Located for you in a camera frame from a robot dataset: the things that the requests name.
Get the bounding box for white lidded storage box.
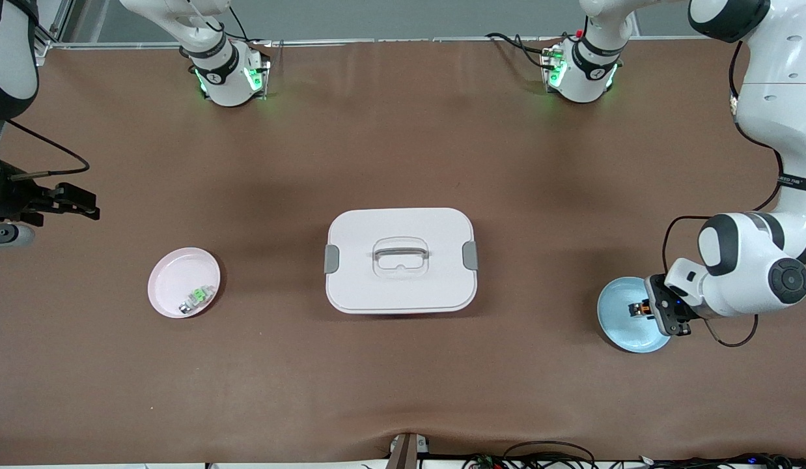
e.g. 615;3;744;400
324;207;480;315

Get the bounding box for pink round plate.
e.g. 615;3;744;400
147;247;222;319

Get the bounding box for light blue round plate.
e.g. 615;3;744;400
596;276;674;354

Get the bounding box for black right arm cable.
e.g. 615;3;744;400
5;119;91;180

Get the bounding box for green and clear switch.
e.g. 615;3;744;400
178;285;217;316

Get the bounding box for aluminium corner frame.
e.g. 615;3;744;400
35;0;75;61

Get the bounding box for black base power cables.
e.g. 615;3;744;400
208;5;273;48
485;31;560;69

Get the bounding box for brown camera mount post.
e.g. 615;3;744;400
385;432;431;469

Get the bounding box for looped black cable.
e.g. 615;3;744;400
503;440;596;469

